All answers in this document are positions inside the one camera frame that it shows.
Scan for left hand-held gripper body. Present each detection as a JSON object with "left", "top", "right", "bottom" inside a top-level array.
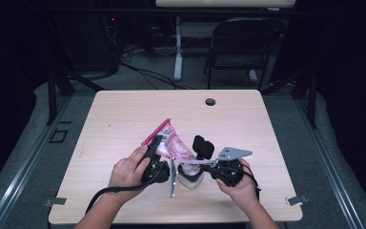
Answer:
[{"left": 140, "top": 153, "right": 178, "bottom": 198}]

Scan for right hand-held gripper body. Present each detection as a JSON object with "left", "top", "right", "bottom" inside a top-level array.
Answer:
[{"left": 214, "top": 146, "right": 254, "bottom": 188}]

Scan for pink printed plastic bag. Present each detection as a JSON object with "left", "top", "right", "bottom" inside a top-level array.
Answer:
[{"left": 140, "top": 117, "right": 202, "bottom": 166}]

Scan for person's right hand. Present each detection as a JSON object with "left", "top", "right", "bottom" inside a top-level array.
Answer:
[{"left": 215, "top": 158, "right": 260, "bottom": 212}]

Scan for person's left hand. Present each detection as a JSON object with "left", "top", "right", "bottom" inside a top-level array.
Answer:
[{"left": 108, "top": 144, "right": 152, "bottom": 205}]

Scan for black metal stand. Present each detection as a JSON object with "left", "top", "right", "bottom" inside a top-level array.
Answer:
[
  {"left": 261, "top": 68, "right": 319, "bottom": 130},
  {"left": 46, "top": 68, "right": 105, "bottom": 127}
]

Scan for dark equipment rack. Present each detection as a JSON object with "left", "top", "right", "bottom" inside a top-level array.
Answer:
[{"left": 52, "top": 12, "right": 122, "bottom": 74}]

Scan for black folding chair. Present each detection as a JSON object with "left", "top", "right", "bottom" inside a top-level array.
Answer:
[{"left": 203, "top": 17, "right": 289, "bottom": 92}]

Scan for white desk with white legs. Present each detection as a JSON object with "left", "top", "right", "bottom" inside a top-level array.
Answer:
[{"left": 154, "top": 0, "right": 297, "bottom": 82}]

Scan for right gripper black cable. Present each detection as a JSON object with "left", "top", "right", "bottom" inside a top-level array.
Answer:
[{"left": 242, "top": 164, "right": 262, "bottom": 202}]

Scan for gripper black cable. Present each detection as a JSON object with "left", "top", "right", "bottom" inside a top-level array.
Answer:
[
  {"left": 85, "top": 170, "right": 170, "bottom": 215},
  {"left": 242, "top": 164, "right": 262, "bottom": 202}
]

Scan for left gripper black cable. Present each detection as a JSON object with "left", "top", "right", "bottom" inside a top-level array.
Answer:
[{"left": 85, "top": 170, "right": 170, "bottom": 215}]

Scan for black floor cables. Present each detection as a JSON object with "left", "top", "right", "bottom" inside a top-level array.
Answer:
[{"left": 119, "top": 59, "right": 193, "bottom": 91}]

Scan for grey metal bracket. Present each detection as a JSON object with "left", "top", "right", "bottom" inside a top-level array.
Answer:
[
  {"left": 285, "top": 194, "right": 310, "bottom": 207},
  {"left": 43, "top": 197, "right": 68, "bottom": 208}
]

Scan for aluminium floor rail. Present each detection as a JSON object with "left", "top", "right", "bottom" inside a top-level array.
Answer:
[
  {"left": 0, "top": 94, "right": 73, "bottom": 229},
  {"left": 293, "top": 94, "right": 366, "bottom": 229}
]

